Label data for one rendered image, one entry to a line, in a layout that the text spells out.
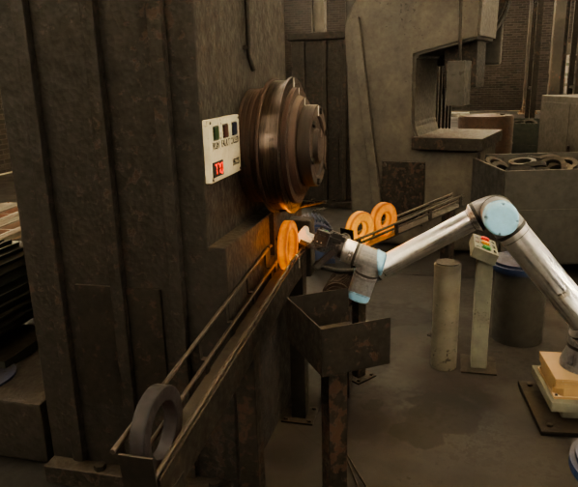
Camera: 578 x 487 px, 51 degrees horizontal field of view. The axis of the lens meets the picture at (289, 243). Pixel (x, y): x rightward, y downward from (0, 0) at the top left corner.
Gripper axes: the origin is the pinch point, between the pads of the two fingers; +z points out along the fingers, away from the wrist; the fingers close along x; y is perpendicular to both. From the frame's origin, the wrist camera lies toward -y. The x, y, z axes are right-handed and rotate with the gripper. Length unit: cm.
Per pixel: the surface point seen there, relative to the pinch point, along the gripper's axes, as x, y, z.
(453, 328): -47, -31, -76
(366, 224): -35.3, 4.8, -23.9
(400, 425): 4, -58, -64
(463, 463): 24, -51, -87
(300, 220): -7.4, 4.8, 0.3
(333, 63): -400, 50, 76
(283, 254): 21.5, -0.2, -2.1
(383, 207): -44, 12, -28
